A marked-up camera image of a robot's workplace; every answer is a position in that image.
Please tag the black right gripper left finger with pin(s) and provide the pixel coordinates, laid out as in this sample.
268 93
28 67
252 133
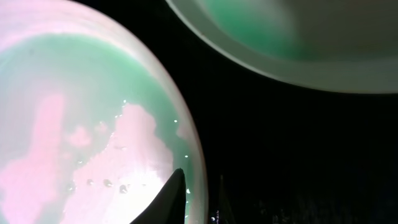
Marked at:
168 207

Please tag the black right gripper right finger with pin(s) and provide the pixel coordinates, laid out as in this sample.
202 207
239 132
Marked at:
225 213

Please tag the round black serving tray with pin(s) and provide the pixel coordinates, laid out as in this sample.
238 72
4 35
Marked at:
285 154

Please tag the white plate with green stain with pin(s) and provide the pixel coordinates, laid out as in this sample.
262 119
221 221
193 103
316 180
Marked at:
92 124

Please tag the pale green back plate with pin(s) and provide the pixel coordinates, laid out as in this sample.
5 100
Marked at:
347 46

